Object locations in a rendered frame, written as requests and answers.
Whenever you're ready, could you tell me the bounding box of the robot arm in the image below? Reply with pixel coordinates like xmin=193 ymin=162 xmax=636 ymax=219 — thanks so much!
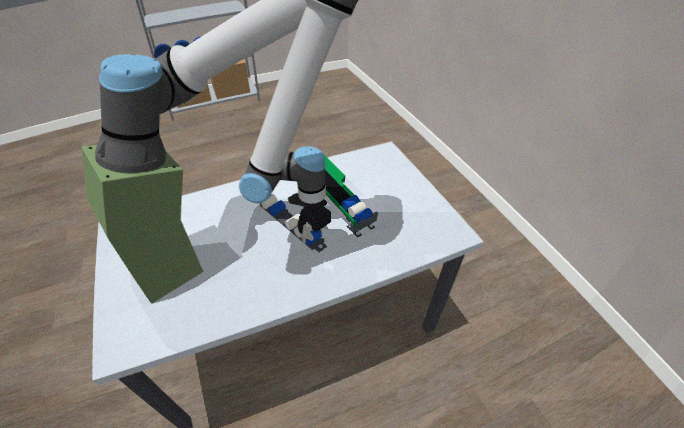
xmin=95 ymin=0 xmax=359 ymax=207

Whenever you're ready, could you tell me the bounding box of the blue cylinder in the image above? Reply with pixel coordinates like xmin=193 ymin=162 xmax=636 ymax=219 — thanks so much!
xmin=342 ymin=195 xmax=360 ymax=210
xmin=268 ymin=200 xmax=286 ymax=216
xmin=354 ymin=208 xmax=373 ymax=223
xmin=306 ymin=230 xmax=322 ymax=245

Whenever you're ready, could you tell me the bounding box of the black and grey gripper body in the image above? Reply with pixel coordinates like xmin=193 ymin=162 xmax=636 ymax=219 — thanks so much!
xmin=300 ymin=199 xmax=331 ymax=232

